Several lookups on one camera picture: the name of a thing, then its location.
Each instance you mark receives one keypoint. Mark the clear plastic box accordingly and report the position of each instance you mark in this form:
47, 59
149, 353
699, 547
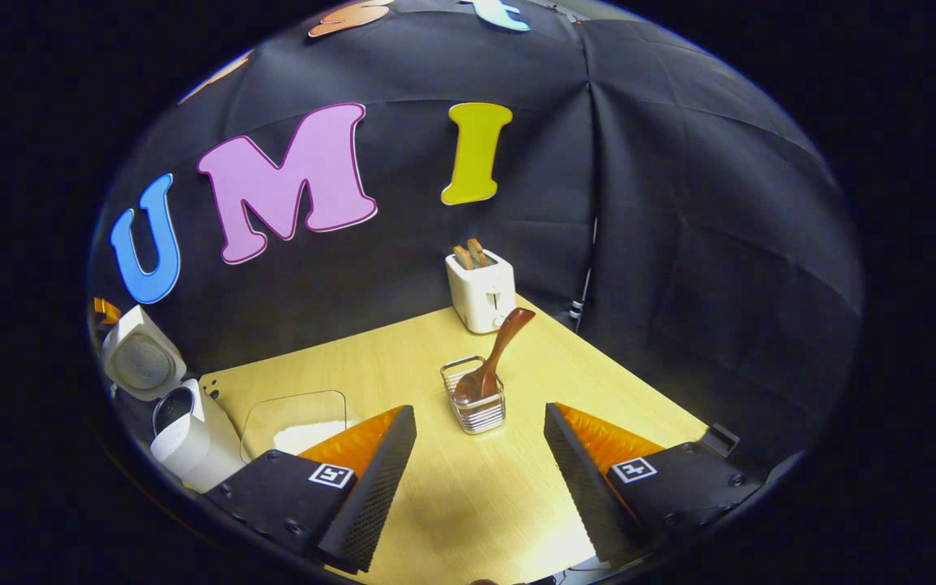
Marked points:
289, 410

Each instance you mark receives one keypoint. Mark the white toaster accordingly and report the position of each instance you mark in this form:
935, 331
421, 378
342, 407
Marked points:
483, 301

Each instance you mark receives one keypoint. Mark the black backdrop cloth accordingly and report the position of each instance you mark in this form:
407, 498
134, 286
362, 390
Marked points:
679, 203

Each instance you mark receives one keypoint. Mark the white rice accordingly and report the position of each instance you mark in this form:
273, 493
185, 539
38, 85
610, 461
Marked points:
309, 435

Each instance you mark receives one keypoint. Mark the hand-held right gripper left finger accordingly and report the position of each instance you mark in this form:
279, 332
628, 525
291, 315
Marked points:
379, 487

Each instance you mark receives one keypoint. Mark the white rice cooker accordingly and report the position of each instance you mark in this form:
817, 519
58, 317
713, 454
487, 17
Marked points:
200, 451

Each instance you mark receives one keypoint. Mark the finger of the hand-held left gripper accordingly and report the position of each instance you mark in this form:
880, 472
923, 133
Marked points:
106, 312

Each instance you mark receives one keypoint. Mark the toast slice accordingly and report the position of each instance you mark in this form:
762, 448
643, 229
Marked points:
479, 253
463, 258

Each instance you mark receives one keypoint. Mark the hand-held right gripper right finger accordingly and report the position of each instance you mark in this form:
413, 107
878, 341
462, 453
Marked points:
578, 487

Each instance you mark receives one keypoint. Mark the dark wooden spoon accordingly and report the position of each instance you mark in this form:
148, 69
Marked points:
500, 349

